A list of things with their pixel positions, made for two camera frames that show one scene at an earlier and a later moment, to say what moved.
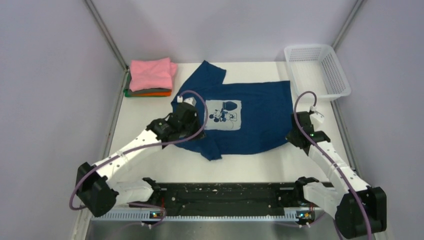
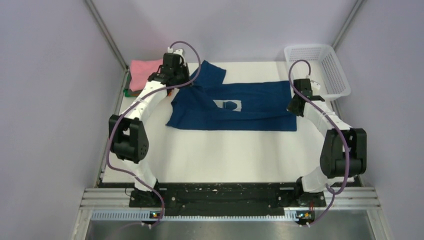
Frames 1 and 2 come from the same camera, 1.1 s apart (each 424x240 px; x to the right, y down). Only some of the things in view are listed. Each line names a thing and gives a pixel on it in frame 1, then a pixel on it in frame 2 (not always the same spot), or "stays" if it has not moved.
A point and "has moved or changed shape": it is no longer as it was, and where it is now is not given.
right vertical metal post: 358,4 stays
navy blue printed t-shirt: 242,117 has moved or changed shape
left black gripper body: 188,130 to 182,74
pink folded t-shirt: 152,73 stays
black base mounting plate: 229,195 stays
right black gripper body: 291,137 to 291,108
